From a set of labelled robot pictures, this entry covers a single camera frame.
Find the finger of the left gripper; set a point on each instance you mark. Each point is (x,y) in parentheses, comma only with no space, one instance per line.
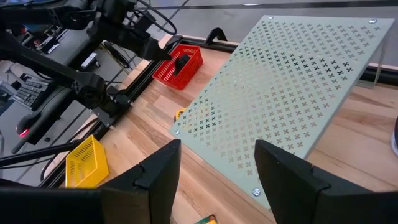
(157,51)

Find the green perforated metal shelf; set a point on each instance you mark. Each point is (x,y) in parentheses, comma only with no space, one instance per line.
(280,93)

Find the yellow green crayon box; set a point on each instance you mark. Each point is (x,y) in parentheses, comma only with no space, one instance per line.
(179,113)
(206,220)

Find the yellow plastic basket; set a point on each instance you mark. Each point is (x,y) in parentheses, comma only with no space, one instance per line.
(87,161)

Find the black computer mouse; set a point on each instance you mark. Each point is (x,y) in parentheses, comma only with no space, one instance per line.
(28,123)

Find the red plastic basket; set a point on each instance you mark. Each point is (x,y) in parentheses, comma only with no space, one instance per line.
(164,73)

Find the black keyboard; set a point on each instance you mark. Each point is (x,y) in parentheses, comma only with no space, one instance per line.
(31,91)

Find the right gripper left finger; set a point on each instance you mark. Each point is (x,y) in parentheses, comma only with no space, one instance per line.
(155,186)

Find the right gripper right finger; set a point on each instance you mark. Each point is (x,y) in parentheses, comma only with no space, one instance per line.
(286,186)

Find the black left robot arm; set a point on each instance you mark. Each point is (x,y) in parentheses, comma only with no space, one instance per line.
(90,90)

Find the black frame bracket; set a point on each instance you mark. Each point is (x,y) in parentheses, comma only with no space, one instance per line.
(216,30)

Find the white cylindrical cup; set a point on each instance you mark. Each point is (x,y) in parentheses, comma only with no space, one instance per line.
(395,137)

